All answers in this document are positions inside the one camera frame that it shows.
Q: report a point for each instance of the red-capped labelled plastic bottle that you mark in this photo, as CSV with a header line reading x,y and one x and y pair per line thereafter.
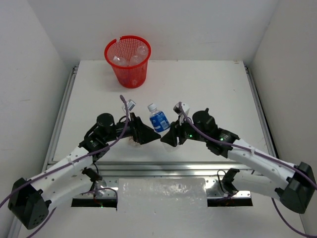
x,y
133,143

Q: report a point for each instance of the red mesh plastic bin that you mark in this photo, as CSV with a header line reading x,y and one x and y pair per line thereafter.
x,y
126,47

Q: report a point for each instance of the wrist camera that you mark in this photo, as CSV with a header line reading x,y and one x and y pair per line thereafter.
x,y
130,105
182,109

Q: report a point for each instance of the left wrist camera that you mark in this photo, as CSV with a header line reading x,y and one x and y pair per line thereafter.
x,y
130,105

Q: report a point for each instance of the large clear plastic bottle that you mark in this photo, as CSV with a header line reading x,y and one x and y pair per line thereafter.
x,y
121,61

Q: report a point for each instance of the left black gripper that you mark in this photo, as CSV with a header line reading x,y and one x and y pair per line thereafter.
x,y
136,131

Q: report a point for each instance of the blue-label plastic bottle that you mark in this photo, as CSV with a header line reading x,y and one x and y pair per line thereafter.
x,y
129,80

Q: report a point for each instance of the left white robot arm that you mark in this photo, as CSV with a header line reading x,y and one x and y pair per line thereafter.
x,y
32,199

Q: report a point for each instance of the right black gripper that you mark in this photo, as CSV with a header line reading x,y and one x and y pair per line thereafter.
x,y
171,136

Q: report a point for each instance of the aluminium frame rail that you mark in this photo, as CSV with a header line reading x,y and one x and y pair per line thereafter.
x,y
165,169

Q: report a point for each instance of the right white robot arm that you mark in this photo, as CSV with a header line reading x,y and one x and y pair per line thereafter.
x,y
293,185

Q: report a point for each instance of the clear crushed bottle blue cap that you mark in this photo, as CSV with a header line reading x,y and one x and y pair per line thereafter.
x,y
135,60

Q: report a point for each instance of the blue-label bottle white cap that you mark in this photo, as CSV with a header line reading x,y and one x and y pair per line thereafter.
x,y
158,120

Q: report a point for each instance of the clear bottle blue-white cap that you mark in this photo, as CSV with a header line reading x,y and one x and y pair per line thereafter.
x,y
142,51

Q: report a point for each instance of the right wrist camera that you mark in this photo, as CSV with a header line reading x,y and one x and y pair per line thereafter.
x,y
182,109

